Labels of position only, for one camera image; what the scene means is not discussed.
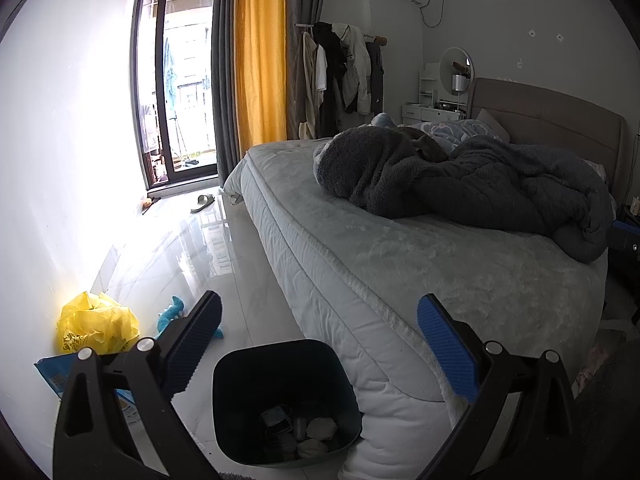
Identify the grey fleece blanket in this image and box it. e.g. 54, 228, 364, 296
312, 126, 615, 264

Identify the white jacket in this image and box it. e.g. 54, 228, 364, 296
332, 23, 373, 111

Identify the blue patterned quilt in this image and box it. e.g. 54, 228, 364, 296
400, 119, 511, 154

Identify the yellow plastic bag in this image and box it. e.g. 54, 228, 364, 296
56, 291, 141, 356

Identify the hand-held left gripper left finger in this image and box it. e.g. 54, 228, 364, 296
52, 290, 223, 480

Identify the black wrapper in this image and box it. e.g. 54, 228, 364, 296
264, 429, 297, 456

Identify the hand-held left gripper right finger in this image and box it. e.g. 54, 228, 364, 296
417, 294, 576, 480

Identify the round mirror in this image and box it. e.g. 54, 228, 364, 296
439, 46, 475, 97

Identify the blue tissue packet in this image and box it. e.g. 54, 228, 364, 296
260, 405, 293, 432

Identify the clothes rack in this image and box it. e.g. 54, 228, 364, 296
295, 22, 389, 44

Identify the white dresser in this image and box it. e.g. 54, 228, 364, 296
401, 101, 468, 124

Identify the black power cable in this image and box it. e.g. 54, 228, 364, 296
420, 0, 449, 29

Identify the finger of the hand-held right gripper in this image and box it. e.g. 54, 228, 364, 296
606, 217, 640, 262

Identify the dark teal bin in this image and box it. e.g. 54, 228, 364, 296
211, 339, 363, 470

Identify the yellow curtain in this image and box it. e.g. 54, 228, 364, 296
235, 0, 288, 148

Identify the black garment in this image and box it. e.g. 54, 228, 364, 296
312, 22, 348, 133

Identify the beige headboard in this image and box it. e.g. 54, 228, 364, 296
466, 77, 628, 198

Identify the white sock ball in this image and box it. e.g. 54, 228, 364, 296
306, 417, 340, 440
297, 438, 332, 459

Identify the white desk shelf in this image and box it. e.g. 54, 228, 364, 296
419, 63, 441, 103

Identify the white table lamp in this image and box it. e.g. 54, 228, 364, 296
451, 74, 469, 113

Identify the blue toothed plush toy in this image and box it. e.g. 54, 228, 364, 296
156, 295, 224, 341

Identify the glass sliding door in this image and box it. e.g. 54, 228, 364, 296
131, 0, 221, 191

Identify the blue hanging cloth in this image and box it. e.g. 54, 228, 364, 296
163, 37, 179, 92

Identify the pink patterned mat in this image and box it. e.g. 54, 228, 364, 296
575, 345, 609, 394

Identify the bed with grey sheet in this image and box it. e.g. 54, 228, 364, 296
222, 137, 613, 480

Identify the blue printed bag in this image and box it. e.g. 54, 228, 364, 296
34, 352, 138, 428

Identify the beige pillow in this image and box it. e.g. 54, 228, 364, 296
475, 107, 511, 143

